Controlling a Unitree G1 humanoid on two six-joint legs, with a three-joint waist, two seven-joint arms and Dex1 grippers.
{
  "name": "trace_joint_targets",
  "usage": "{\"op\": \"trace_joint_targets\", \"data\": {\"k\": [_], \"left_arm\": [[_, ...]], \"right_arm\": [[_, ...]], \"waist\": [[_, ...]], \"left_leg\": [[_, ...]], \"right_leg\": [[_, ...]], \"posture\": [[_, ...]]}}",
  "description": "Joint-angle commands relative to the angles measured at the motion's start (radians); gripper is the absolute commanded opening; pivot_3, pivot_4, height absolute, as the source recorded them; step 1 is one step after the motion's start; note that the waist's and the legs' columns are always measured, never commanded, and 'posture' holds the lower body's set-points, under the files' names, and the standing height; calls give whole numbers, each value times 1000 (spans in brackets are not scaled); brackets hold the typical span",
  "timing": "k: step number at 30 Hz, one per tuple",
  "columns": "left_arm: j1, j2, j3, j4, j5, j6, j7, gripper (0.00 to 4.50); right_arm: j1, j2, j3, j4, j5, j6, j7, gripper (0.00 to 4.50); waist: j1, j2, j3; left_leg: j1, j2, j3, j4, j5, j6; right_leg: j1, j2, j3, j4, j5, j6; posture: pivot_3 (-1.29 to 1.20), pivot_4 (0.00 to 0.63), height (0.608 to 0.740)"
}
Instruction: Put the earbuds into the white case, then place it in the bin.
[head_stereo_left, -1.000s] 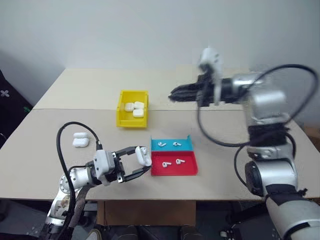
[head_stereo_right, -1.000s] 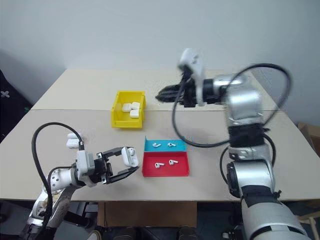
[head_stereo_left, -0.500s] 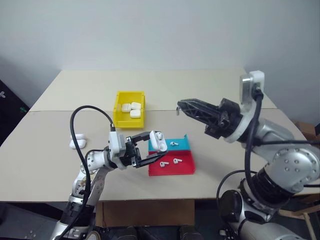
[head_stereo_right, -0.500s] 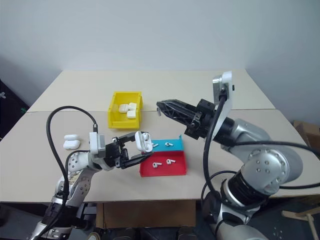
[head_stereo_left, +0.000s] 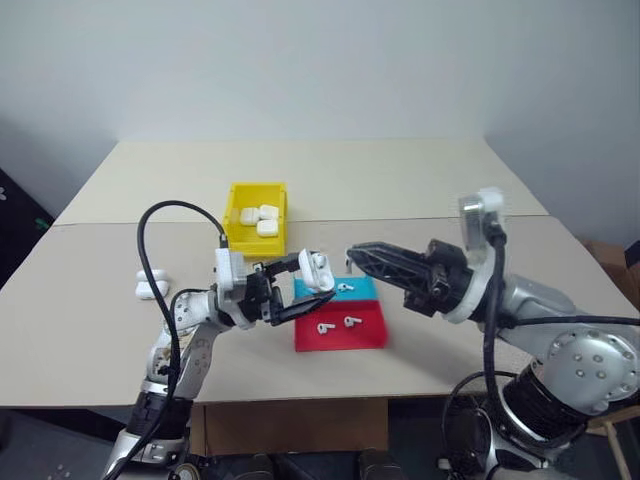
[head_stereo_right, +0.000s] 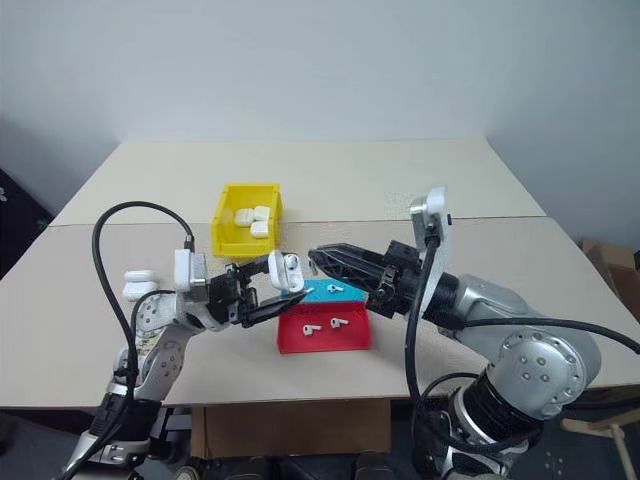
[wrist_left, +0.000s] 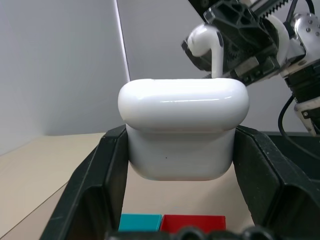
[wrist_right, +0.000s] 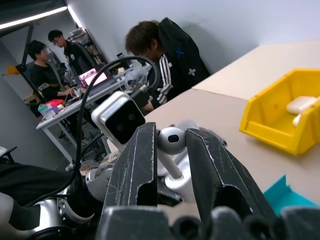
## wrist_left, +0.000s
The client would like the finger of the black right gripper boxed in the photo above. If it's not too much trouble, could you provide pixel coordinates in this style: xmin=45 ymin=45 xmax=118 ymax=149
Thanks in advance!
xmin=203 ymin=1 xmax=280 ymax=55
xmin=180 ymin=39 xmax=214 ymax=74

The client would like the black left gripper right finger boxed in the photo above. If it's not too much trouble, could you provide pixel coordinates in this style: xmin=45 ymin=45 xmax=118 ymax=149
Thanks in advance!
xmin=232 ymin=124 xmax=320 ymax=240

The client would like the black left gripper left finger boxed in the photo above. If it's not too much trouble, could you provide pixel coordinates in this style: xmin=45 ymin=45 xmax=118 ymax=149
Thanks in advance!
xmin=41 ymin=124 xmax=130 ymax=240

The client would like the white earbud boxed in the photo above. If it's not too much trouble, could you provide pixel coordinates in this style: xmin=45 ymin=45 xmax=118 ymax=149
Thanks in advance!
xmin=186 ymin=23 xmax=225 ymax=78

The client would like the white earbud case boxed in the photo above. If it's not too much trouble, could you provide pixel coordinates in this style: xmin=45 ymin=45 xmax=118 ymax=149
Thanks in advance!
xmin=117 ymin=77 xmax=251 ymax=182

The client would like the blue plastic tray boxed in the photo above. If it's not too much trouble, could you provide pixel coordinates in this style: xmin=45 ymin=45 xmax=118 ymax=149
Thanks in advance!
xmin=117 ymin=212 xmax=163 ymax=232

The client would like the red plastic tray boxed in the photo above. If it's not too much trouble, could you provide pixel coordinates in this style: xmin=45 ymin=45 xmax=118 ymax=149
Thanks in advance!
xmin=159 ymin=214 xmax=227 ymax=232

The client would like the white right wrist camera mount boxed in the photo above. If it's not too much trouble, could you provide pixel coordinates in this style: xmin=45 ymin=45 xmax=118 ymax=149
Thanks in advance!
xmin=267 ymin=15 xmax=291 ymax=65

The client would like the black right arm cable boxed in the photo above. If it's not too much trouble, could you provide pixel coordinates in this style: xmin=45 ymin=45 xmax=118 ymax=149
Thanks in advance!
xmin=278 ymin=0 xmax=320 ymax=162

